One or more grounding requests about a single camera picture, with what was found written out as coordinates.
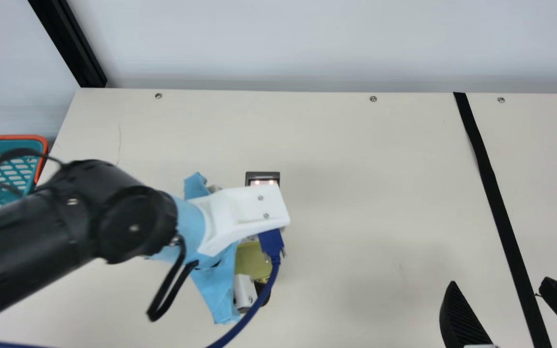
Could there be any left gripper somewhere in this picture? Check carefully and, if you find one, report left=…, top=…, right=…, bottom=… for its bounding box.
left=148, top=173, right=272, bottom=325

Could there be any black strip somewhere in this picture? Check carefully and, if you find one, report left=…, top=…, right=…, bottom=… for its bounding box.
left=453, top=92, right=552, bottom=348

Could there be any teal shopping basket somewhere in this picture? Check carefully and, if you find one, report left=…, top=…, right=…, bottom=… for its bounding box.
left=0, top=134, right=49, bottom=218

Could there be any blue cable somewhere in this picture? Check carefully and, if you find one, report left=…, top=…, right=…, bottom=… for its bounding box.
left=205, top=228, right=286, bottom=348

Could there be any black post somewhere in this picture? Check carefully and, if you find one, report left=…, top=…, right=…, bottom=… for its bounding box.
left=27, top=0, right=108, bottom=88

